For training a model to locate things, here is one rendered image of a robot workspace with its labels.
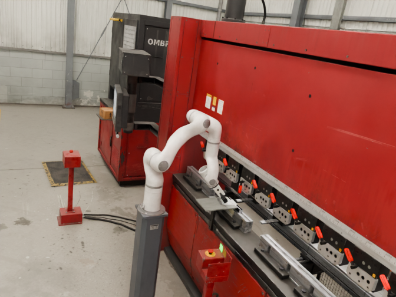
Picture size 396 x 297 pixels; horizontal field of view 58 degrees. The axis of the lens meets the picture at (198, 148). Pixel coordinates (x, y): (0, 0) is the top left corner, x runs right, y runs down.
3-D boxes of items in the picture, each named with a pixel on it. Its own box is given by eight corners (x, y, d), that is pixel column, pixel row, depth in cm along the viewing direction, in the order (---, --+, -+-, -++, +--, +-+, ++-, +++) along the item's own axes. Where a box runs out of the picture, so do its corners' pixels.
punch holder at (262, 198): (254, 199, 242) (258, 177, 237) (264, 198, 246) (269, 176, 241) (267, 210, 230) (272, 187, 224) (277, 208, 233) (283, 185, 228)
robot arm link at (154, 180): (149, 189, 231) (152, 155, 224) (139, 178, 246) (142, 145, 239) (165, 187, 237) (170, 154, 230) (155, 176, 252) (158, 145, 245)
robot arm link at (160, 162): (152, 169, 240) (162, 178, 227) (142, 158, 233) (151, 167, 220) (204, 118, 247) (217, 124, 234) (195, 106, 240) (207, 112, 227)
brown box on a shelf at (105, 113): (96, 114, 471) (96, 105, 467) (115, 114, 483) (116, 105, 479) (101, 120, 447) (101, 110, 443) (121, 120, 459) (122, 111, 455)
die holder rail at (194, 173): (185, 175, 344) (187, 165, 341) (191, 174, 347) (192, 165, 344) (209, 198, 302) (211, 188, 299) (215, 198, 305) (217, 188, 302)
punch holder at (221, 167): (213, 165, 292) (216, 147, 287) (222, 165, 296) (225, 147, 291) (221, 173, 280) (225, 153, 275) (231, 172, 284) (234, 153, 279)
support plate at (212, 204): (195, 200, 270) (195, 198, 270) (224, 197, 282) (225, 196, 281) (205, 211, 255) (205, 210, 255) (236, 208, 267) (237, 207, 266)
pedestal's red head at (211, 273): (195, 264, 249) (199, 242, 243) (216, 262, 254) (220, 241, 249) (205, 283, 231) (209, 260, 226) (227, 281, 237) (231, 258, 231)
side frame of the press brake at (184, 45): (145, 238, 386) (170, 15, 316) (214, 229, 425) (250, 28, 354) (153, 252, 365) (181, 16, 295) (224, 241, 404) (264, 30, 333)
